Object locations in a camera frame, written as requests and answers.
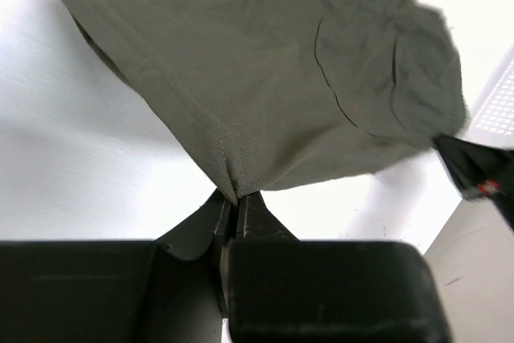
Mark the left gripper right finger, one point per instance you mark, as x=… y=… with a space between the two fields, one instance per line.
x=281 y=289

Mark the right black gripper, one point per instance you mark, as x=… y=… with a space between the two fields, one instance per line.
x=479 y=172

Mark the olive green shorts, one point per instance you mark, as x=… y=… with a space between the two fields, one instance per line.
x=275 y=94

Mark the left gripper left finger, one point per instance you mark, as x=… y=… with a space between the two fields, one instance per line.
x=162 y=290

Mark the white plastic basket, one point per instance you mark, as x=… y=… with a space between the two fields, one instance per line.
x=492 y=120

